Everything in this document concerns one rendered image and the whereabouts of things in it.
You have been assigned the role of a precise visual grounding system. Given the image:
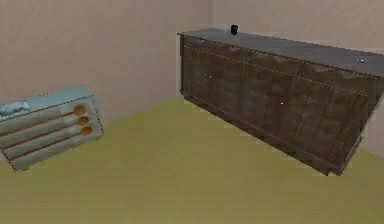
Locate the dark brown wooden sideboard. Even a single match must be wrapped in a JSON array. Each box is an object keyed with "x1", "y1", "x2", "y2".
[{"x1": 176, "y1": 28, "x2": 384, "y2": 177}]

